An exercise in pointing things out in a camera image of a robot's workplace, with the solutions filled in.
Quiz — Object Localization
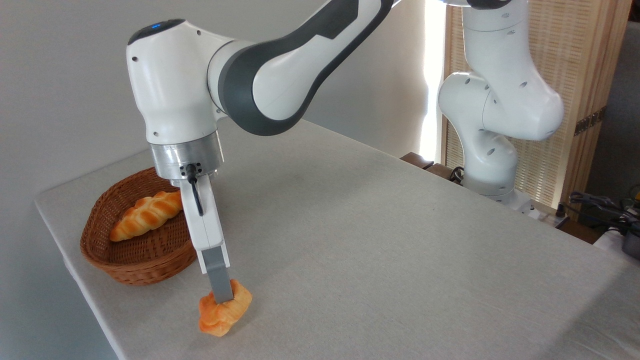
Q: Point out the brown wooden furniture piece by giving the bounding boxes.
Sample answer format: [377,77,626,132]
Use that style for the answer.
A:
[400,152,463,186]

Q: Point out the long braided bread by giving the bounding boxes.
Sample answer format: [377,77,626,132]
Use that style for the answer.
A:
[109,190,184,243]

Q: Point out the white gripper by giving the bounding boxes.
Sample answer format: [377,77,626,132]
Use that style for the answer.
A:
[179,174,235,305]

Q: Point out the black cable bundle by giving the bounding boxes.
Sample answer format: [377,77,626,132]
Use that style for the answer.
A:
[569,186,640,236]

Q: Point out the brown wicker basket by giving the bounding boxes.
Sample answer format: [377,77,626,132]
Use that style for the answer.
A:
[80,167,199,286]

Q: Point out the dark metal screen hinge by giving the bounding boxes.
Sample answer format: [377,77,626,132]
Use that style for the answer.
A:
[574,107,607,136]

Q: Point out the round twisted bread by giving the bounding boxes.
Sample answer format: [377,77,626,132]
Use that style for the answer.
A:
[198,279,253,337]

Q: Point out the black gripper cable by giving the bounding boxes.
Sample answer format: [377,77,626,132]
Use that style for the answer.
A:
[185,163,205,217]

